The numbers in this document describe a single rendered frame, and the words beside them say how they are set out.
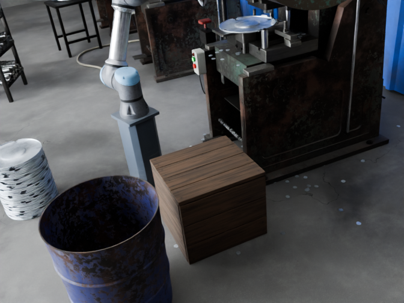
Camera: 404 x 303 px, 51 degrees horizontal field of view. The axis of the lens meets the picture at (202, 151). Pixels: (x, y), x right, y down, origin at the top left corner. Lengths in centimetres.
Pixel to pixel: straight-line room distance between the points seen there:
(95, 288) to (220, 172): 70
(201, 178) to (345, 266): 71
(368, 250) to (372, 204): 32
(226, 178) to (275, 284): 47
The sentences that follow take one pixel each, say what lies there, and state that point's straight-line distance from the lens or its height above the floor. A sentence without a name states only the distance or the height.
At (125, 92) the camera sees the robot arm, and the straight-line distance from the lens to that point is 213.
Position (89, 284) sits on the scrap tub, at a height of 33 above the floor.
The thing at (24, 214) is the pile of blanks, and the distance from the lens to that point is 246.
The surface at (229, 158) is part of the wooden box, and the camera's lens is 192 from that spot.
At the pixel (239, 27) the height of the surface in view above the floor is 78.
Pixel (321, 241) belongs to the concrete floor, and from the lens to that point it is 202.
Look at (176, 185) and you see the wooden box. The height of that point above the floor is 35.
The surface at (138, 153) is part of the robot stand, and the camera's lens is 224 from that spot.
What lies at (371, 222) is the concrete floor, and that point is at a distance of 215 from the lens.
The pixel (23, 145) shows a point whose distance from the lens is 248.
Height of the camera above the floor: 139
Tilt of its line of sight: 31 degrees down
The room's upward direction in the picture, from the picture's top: 7 degrees counter-clockwise
